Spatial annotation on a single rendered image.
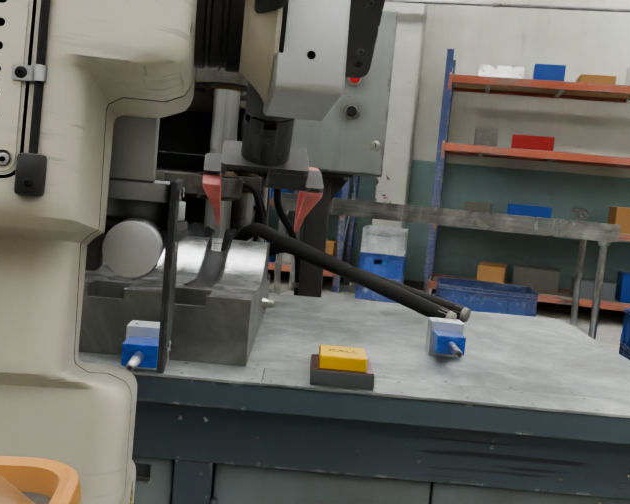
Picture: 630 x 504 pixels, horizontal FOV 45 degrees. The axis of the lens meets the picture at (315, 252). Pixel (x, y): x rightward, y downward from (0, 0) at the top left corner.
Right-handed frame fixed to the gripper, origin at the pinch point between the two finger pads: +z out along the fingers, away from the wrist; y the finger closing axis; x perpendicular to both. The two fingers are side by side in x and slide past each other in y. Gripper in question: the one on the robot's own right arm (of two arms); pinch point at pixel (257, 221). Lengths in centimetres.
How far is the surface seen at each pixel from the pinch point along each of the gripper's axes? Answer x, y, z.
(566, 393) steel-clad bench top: 9.4, -43.1, 17.3
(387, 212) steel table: -298, -95, 164
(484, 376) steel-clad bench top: 3.6, -34.0, 20.2
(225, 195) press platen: -69, 3, 35
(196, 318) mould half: 2.0, 6.7, 14.4
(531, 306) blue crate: -270, -187, 204
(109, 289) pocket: -4.4, 18.8, 15.4
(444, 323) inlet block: -8.2, -30.8, 20.4
